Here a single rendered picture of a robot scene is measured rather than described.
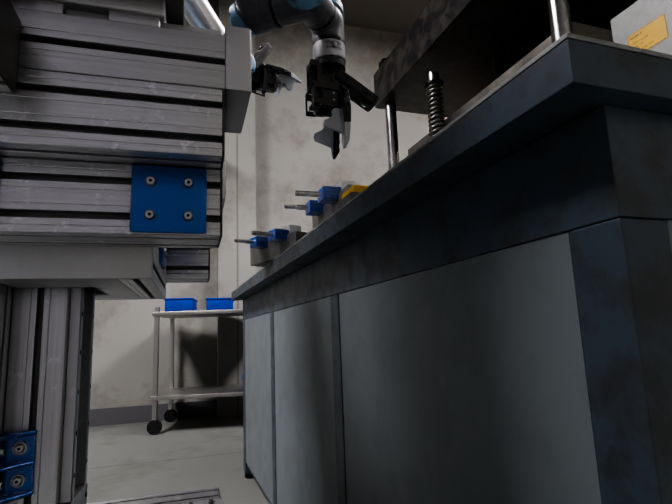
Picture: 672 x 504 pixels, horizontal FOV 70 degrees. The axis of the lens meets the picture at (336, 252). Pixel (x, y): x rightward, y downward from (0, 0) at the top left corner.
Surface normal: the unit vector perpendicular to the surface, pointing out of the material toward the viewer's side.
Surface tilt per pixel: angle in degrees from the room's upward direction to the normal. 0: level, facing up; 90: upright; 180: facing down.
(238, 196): 90
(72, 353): 90
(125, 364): 90
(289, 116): 90
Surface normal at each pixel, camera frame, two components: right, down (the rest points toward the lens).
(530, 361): -0.95, -0.02
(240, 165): 0.29, -0.17
